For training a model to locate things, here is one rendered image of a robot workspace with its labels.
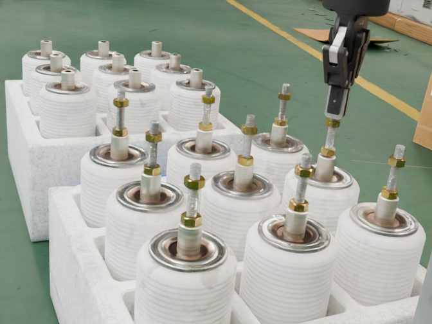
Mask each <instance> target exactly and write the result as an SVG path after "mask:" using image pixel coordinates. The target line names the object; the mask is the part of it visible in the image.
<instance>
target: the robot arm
mask: <svg viewBox="0 0 432 324"><path fill-rule="evenodd" d="M390 1H391V0H322V5H323V7H324V8H325V9H327V10H330V11H335V12H336V13H337V18H336V21H335V24H334V27H331V28H330V31H329V36H328V41H329V43H330V44H325V45H324V47H323V49H322V52H323V72H324V83H325V84H328V86H330V87H329V90H328V96H327V103H326V108H325V116H326V117H329V118H333V119H337V120H340V119H341V118H342V117H343V116H344V115H345V114H346V113H347V106H348V99H349V96H350V89H351V87H350V86H353V84H354V82H355V78H357V77H358V76H359V71H360V69H361V65H362V63H363V59H364V57H365V53H366V50H367V47H368V44H369V42H370V40H371V38H370V30H369V29H367V27H368V17H381V16H384V15H386V14H387V13H388V10H389V6H390Z"/></svg>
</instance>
